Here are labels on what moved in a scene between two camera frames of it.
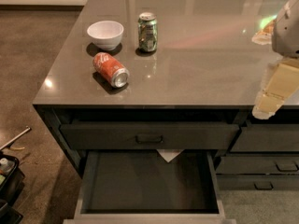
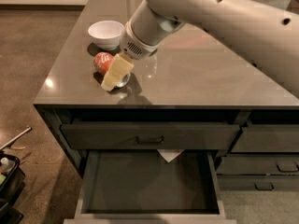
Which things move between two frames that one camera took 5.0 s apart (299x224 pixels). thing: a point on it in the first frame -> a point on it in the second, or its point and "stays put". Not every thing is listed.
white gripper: x=287 y=35 -> x=135 y=47
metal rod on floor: x=15 y=138 stays put
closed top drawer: x=149 y=135 stays put
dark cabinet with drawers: x=150 y=97 stays put
